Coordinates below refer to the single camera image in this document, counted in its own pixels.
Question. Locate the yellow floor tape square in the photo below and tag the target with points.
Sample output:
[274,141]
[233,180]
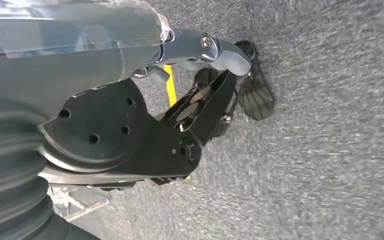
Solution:
[170,86]

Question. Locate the black robot foot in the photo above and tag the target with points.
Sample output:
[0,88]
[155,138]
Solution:
[256,96]

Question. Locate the black robot leg linkage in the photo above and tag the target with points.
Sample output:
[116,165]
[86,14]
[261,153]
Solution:
[112,132]

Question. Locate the ribbed grey left arm sleeve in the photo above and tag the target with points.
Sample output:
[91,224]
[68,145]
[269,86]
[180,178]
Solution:
[10,172]

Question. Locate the silver metal bracket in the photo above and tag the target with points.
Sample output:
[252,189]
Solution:
[76,205]

